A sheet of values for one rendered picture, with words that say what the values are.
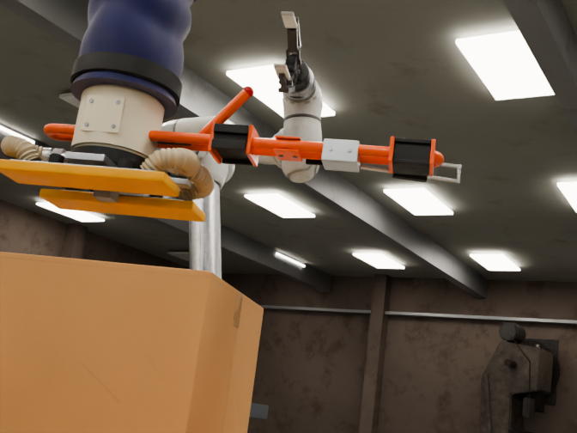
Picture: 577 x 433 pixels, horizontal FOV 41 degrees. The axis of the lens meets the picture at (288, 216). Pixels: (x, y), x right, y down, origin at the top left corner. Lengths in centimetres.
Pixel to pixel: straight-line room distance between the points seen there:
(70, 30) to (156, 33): 538
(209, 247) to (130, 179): 102
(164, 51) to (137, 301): 55
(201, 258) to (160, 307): 112
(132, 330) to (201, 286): 13
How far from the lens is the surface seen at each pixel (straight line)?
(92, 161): 151
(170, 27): 166
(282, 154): 153
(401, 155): 149
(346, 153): 149
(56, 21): 691
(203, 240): 245
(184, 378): 128
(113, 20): 164
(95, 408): 133
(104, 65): 159
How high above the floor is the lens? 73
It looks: 14 degrees up
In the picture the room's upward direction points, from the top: 7 degrees clockwise
